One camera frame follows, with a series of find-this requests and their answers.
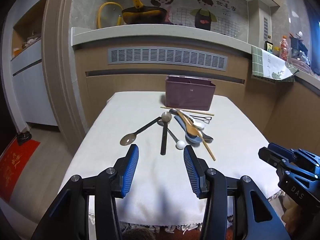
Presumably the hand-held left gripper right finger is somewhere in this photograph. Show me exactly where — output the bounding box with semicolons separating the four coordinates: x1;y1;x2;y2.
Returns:
183;145;290;240

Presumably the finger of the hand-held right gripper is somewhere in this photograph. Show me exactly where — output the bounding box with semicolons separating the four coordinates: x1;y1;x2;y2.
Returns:
268;142;302;157
258;147;289;168

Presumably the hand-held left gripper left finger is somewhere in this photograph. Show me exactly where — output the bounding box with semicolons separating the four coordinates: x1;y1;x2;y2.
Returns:
31;144;139;240

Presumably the small white-tipped metal spoon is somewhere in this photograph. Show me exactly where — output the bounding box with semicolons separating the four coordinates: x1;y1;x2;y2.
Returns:
157;120;186;150

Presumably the blue spoon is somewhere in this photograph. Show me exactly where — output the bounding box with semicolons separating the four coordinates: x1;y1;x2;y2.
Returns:
173;116;204;145

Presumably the silver metal spoon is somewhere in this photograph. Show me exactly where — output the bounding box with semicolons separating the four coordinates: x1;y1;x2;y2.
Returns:
200;131;214;143

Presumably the dark long-handled spoon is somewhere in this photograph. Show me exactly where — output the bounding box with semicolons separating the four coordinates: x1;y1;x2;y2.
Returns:
120;116;162;146

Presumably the black-handled metal spoon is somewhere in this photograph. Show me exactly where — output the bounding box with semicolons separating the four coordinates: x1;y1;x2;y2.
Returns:
160;111;173;156

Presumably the white ceramic spoon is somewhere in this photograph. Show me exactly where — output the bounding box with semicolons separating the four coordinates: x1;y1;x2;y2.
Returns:
184;116;206;131

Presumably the black wire utensil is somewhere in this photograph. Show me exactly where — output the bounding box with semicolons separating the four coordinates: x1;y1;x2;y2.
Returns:
189;115;211;125

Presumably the purple utensil holder box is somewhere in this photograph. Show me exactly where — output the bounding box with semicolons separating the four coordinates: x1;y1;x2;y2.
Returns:
164;75;216;112

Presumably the person's right hand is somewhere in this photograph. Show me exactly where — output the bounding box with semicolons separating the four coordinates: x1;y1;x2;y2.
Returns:
281;196;304;232

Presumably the white tablecloth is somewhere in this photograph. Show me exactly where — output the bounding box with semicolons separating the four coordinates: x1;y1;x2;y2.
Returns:
58;91;288;232

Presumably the green checked towel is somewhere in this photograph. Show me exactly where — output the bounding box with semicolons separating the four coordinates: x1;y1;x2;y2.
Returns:
251;45;300;83

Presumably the pile of dark bags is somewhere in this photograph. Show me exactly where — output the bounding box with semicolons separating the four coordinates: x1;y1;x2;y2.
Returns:
289;31;313;73

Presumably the red seasoning bottle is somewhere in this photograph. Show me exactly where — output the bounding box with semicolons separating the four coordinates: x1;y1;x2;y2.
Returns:
280;35;291;61

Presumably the black object on floor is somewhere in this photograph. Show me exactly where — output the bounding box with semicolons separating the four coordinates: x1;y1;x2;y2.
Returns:
17;131;33;146

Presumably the grey vent grille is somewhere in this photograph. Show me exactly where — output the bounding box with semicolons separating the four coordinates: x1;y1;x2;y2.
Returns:
108;47;229;71

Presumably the red floor mat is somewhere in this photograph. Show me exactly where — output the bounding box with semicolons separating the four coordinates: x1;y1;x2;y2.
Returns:
0;138;41;203

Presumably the white cabinet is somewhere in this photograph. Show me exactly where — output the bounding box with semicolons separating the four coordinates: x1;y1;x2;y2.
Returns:
10;37;59;127

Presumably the beige kitchen counter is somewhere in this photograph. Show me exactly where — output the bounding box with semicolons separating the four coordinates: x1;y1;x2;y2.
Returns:
71;23;320;145

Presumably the yellow-rimmed glass lid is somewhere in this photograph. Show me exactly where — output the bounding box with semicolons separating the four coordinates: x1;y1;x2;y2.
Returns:
97;2;125;28

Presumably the wall control panel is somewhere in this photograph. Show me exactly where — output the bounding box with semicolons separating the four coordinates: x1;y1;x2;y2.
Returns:
263;16;272;42

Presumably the cartoon wall poster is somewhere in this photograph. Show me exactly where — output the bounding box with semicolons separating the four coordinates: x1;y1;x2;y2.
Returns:
147;0;241;35

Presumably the black wok with yellow handle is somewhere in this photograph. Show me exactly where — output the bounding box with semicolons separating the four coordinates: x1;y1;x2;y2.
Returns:
121;0;168;25

